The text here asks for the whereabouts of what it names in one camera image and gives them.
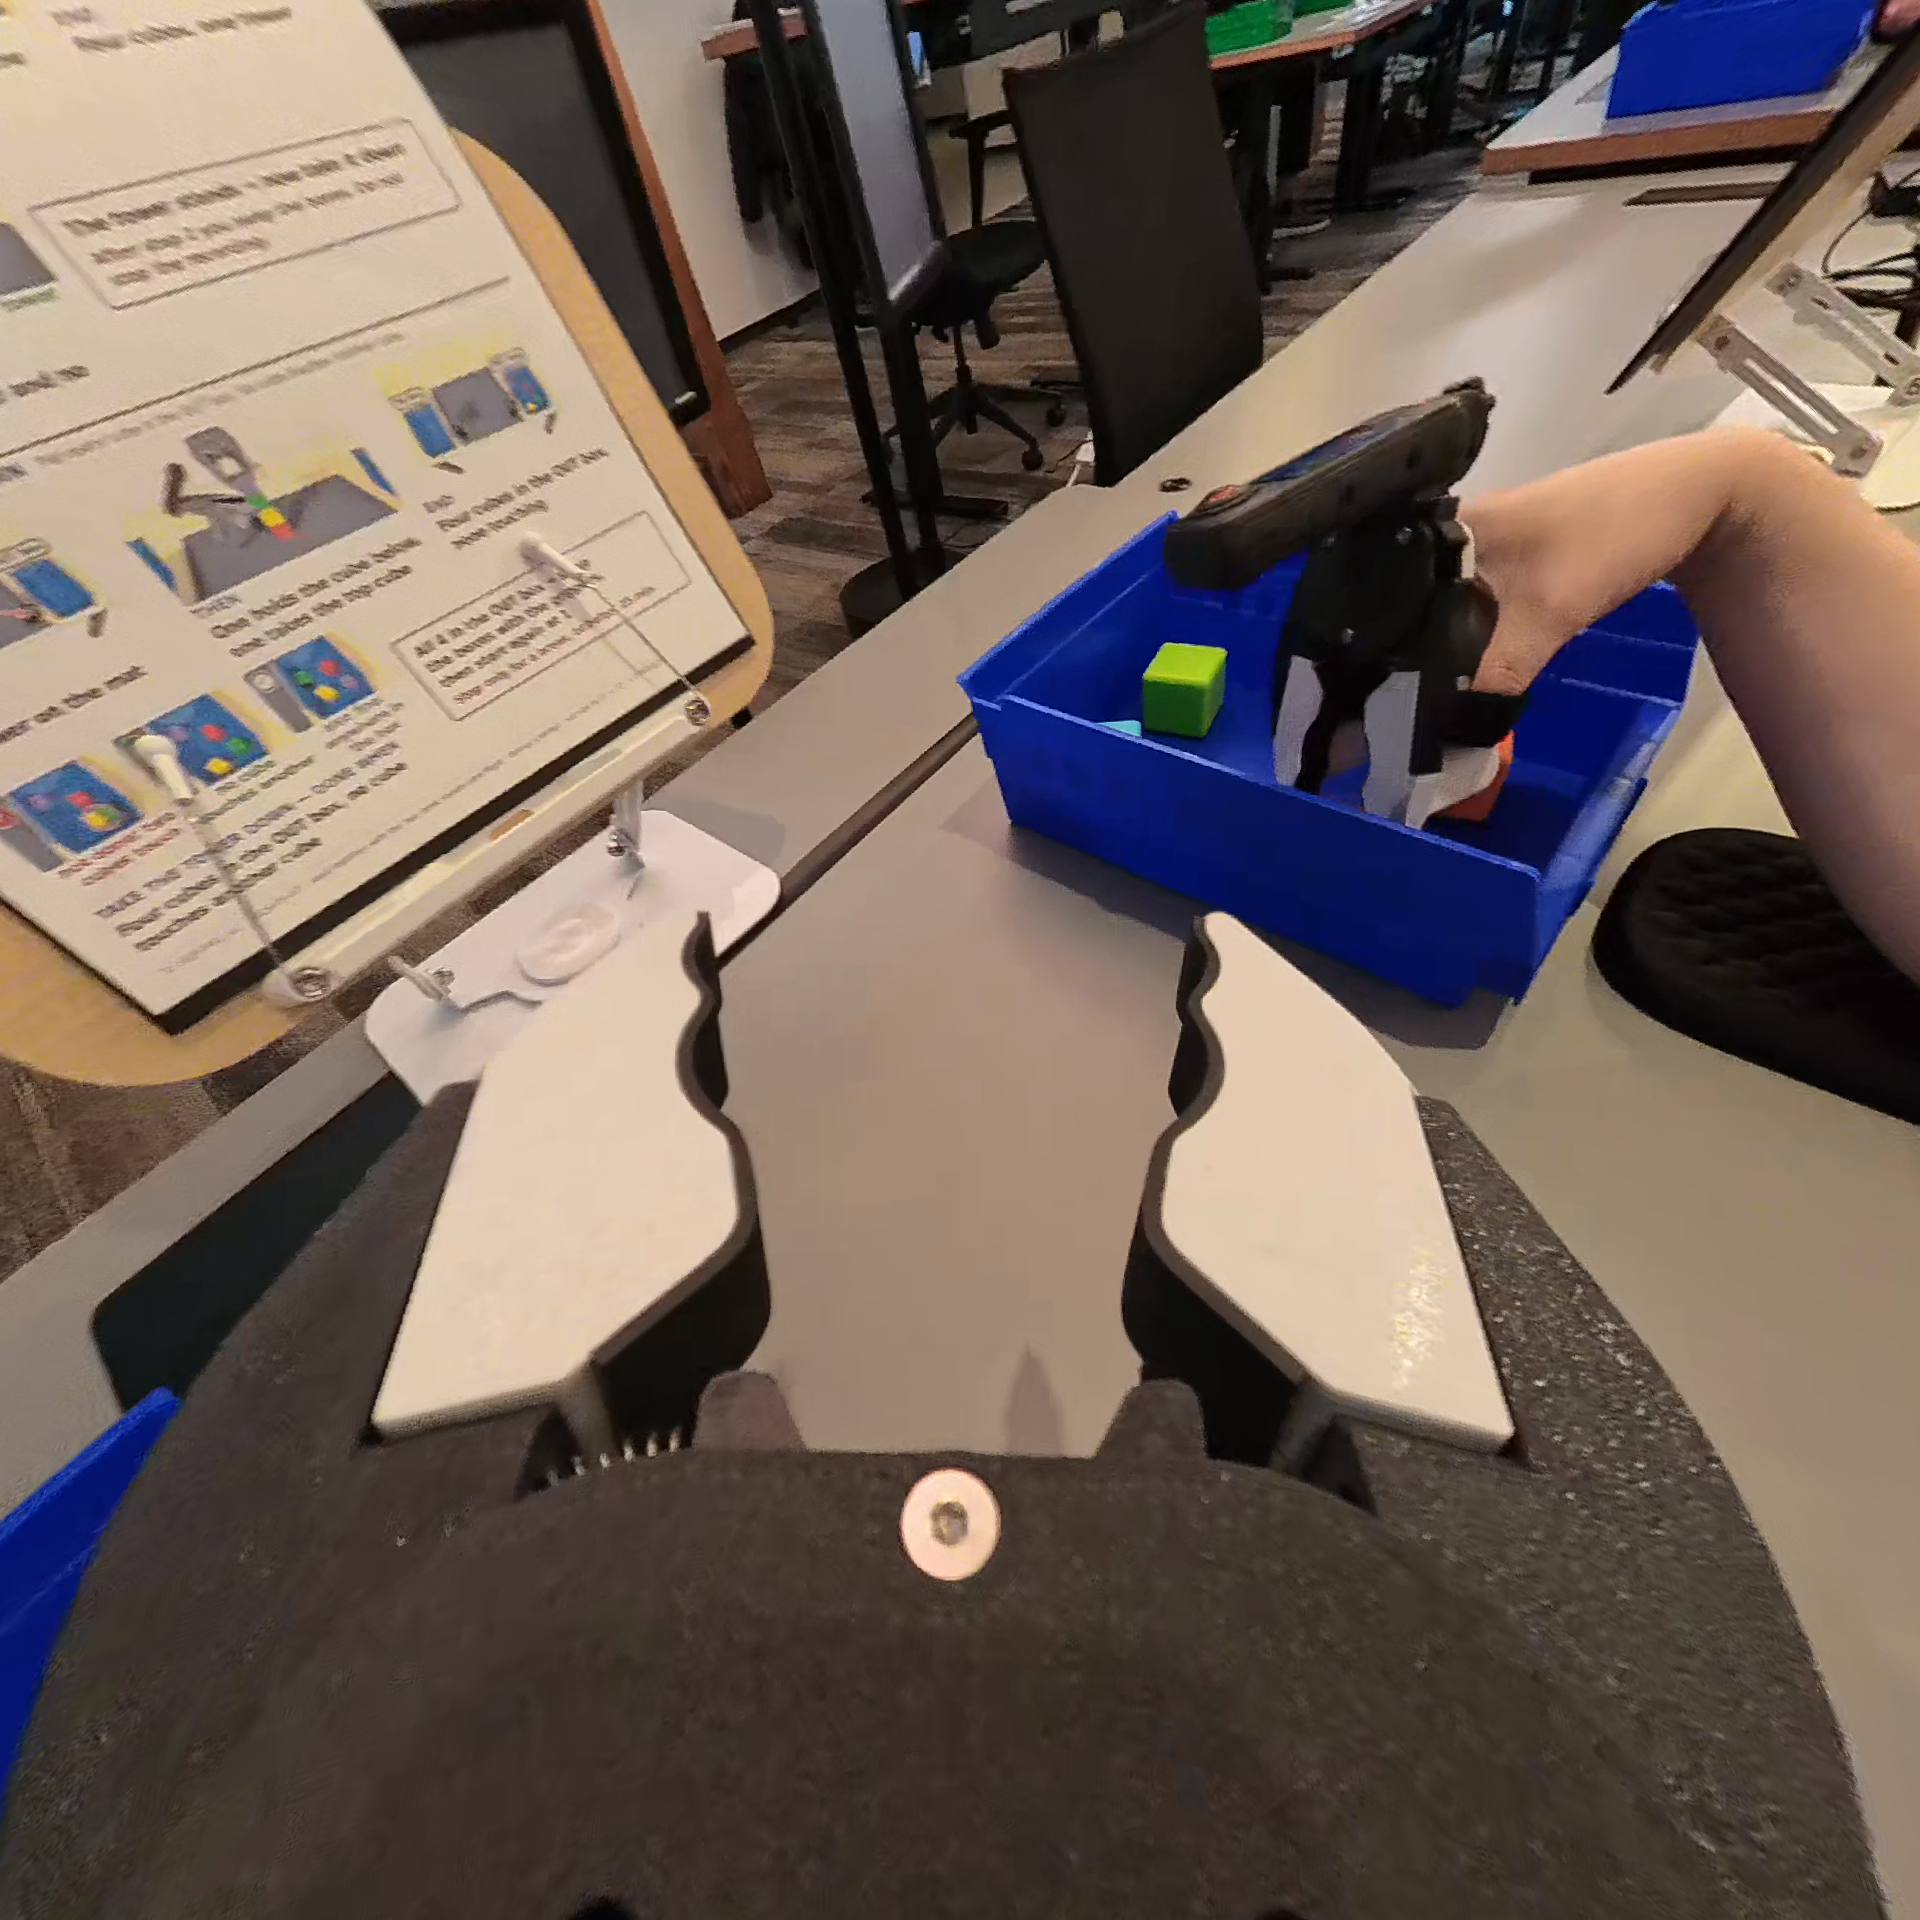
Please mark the black swivel chair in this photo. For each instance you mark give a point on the black swivel chair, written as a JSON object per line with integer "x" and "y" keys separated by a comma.
{"x": 984, "y": 284}

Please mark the blue plastic bin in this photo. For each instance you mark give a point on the blue plastic bin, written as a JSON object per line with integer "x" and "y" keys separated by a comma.
{"x": 60, "y": 1529}
{"x": 1276, "y": 854}

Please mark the black office chair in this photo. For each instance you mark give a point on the black office chair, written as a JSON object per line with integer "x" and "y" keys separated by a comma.
{"x": 1141, "y": 225}

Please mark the black easel frame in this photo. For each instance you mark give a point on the black easel frame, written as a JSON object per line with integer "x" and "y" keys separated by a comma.
{"x": 862, "y": 299}

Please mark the black wrist rest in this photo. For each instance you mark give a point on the black wrist rest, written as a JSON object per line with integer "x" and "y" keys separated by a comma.
{"x": 1755, "y": 960}

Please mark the green cube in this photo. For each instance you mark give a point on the green cube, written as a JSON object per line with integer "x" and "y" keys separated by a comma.
{"x": 1185, "y": 691}

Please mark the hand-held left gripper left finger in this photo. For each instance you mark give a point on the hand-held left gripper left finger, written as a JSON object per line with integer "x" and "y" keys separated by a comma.
{"x": 586, "y": 1185}

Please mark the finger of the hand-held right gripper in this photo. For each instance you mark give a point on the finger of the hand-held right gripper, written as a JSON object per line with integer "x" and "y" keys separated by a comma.
{"x": 1401, "y": 749}
{"x": 1301, "y": 720}

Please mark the printed instruction board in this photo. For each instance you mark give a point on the printed instruction board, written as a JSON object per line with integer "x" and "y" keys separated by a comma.
{"x": 300, "y": 451}

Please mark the brown wooden post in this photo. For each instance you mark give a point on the brown wooden post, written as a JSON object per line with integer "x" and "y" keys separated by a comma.
{"x": 674, "y": 270}

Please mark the orange cube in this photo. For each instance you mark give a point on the orange cube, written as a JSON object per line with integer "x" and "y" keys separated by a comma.
{"x": 1476, "y": 787}

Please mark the person's right forearm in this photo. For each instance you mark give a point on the person's right forearm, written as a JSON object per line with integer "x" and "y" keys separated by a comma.
{"x": 1770, "y": 600}

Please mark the black framed screen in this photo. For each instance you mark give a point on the black framed screen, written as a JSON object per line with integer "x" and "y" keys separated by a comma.
{"x": 523, "y": 149}

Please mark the dark rectangular table pad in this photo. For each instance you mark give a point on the dark rectangular table pad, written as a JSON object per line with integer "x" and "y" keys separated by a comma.
{"x": 195, "y": 1306}

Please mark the person's right hand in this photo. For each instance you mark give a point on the person's right hand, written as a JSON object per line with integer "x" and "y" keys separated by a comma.
{"x": 1560, "y": 600}

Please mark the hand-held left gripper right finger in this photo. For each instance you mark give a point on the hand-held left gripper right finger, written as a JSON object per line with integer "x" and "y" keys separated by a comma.
{"x": 1305, "y": 1201}

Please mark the blue bin with white label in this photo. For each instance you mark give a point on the blue bin with white label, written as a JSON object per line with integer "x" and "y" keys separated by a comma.
{"x": 1723, "y": 52}

